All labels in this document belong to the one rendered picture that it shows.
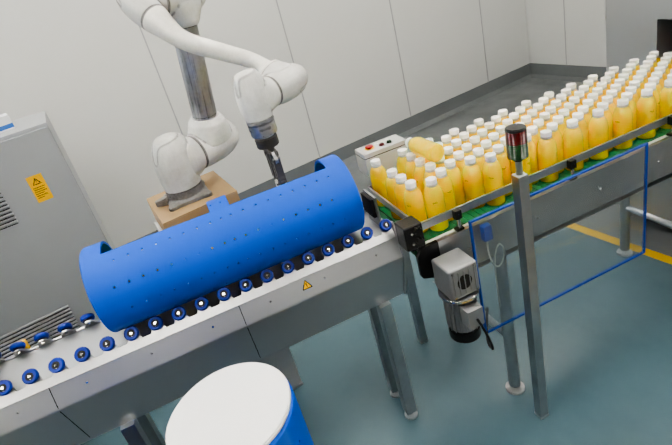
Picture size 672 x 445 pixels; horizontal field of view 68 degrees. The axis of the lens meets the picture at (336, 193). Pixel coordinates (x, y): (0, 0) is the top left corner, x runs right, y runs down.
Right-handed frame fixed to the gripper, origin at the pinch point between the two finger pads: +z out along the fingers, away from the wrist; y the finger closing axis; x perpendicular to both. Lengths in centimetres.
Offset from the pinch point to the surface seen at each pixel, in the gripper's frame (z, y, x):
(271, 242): 8.9, 15.1, -11.2
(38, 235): 26, -126, -113
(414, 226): 18.9, 24.7, 33.7
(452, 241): 32, 24, 47
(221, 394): 14, 63, -38
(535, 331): 73, 39, 66
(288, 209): 1.5, 12.9, -2.4
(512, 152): 0, 38, 64
